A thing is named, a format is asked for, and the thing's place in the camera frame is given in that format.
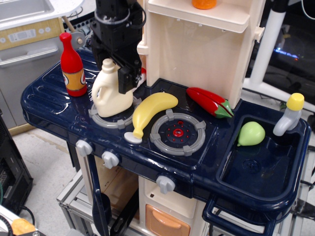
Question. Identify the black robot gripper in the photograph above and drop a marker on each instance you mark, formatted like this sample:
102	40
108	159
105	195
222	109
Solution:
119	42

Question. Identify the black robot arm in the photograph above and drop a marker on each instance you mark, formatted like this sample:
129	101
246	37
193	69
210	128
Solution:
118	11

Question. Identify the navy toy sink basin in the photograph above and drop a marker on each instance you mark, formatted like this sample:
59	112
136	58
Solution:
269	170

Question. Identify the red white toy sushi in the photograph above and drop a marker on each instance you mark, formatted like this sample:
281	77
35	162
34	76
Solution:
142	80

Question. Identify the red ketchup bottle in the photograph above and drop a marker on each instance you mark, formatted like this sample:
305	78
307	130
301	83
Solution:
72	68

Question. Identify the yellow toy banana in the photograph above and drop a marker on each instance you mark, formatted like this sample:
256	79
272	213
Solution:
145	111

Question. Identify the grey left stove burner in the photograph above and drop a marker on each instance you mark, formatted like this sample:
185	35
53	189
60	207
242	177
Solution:
119	121

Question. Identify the grey stove burner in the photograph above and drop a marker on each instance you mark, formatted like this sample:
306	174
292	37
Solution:
178	134
119	121

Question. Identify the grey left stove knob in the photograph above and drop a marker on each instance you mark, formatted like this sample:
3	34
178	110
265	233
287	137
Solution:
84	148

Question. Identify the grey stove knob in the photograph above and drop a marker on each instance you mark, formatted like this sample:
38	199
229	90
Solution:
84	148
110	159
165	184

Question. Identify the grey toy dishwasher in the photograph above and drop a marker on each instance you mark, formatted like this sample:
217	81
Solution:
29	45

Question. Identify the grey right stove burner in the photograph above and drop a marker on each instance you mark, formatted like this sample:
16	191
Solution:
178	134

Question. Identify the grey middle stove knob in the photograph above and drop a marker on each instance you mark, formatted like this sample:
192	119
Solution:
110	159

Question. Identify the cream toy kitchen cabinet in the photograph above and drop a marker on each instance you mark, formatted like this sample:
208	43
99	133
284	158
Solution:
208	49

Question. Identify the orange toy on shelf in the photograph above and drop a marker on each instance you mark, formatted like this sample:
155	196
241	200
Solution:
204	4

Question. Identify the red toy chili pepper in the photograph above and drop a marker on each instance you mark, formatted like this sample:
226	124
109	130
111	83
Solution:
214	104

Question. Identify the grey right stove knob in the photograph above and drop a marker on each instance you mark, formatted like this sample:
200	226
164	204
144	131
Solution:
165	184

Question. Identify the navy hanging ladle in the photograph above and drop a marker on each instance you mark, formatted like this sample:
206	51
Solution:
99	213

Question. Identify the black computer case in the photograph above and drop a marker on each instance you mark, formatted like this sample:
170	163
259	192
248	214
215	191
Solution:
15	179

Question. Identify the green toy pear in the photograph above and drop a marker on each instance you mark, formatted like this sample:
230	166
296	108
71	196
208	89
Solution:
251	134

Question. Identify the navy toy kitchen counter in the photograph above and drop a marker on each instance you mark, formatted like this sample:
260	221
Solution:
47	106

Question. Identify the white pipe stand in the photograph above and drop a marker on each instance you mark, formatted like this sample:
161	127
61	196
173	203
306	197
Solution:
284	60

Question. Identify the orange toy drawer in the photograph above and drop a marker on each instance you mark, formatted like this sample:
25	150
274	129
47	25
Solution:
163	224

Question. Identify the grey yellow toy faucet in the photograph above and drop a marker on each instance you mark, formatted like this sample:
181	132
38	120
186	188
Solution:
291	116

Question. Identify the aluminium frame base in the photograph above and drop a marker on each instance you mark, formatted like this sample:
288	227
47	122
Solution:
76	206

